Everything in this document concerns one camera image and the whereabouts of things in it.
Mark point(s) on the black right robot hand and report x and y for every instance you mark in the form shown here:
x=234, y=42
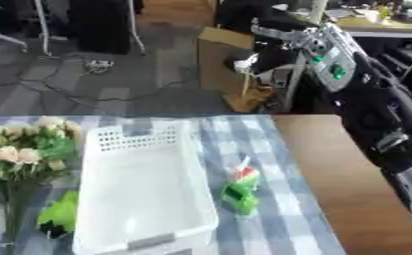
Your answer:
x=276, y=54

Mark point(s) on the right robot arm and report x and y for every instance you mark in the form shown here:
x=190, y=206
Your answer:
x=383, y=109

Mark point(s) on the tan cardboard box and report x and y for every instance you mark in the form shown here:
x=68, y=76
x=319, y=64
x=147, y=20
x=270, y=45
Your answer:
x=218, y=63

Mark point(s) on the cluttered desk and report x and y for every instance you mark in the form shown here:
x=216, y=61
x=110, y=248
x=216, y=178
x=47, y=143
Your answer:
x=383, y=23

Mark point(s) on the red white green toy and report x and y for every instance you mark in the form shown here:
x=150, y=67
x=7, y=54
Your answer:
x=244, y=174

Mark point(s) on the white stand leg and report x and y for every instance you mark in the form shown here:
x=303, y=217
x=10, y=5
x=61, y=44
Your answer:
x=3, y=37
x=135, y=30
x=43, y=26

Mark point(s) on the green toy car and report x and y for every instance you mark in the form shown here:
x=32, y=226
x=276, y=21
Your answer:
x=241, y=199

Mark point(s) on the black cabinet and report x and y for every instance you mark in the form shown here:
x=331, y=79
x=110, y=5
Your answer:
x=102, y=26

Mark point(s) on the white power strip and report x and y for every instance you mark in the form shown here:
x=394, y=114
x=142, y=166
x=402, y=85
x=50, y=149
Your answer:
x=99, y=65

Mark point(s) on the white plastic basket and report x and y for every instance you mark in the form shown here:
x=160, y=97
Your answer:
x=142, y=186

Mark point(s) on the green toy with black base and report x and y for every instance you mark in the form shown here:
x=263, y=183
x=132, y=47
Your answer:
x=61, y=210

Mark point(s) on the artificial flower bouquet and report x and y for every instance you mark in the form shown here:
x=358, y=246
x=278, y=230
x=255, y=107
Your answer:
x=26, y=154

